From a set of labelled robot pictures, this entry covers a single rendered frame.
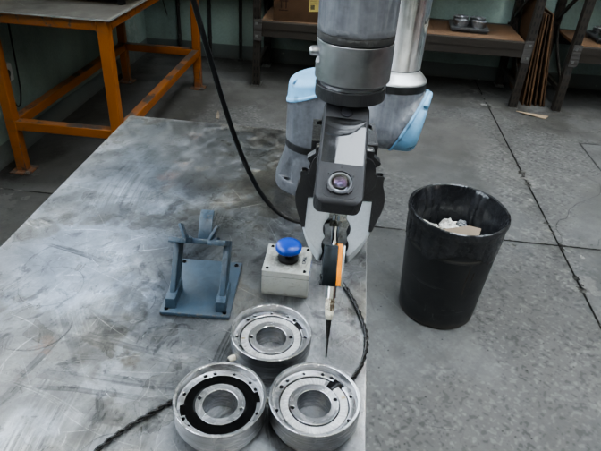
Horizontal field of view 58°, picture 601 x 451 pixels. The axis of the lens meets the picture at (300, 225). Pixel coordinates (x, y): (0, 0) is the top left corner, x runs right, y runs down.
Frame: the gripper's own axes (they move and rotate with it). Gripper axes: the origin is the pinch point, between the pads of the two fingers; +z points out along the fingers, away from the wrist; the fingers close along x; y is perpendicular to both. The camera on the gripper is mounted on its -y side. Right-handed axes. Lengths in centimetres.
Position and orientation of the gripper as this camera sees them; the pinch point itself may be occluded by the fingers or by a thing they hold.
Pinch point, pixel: (333, 255)
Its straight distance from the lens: 64.1
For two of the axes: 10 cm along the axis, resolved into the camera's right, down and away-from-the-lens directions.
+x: -10.0, -0.7, 0.1
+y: 0.5, -5.5, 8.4
